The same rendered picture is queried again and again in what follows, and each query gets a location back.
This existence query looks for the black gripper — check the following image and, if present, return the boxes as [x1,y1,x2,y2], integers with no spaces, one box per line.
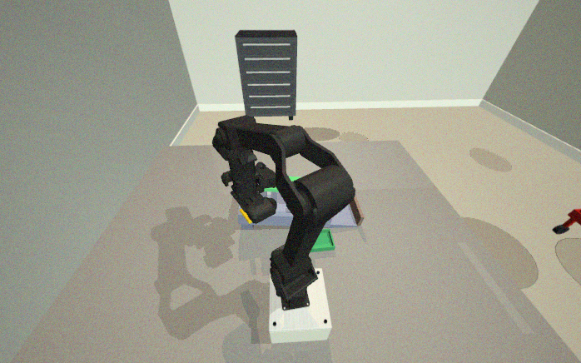
[221,171,276,224]

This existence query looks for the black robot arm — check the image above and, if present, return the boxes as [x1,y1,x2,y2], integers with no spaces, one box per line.
[212,115,355,311]

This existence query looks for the yellow wheel chock with orange handle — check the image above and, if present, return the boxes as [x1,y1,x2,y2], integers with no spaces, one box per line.
[239,209,252,224]

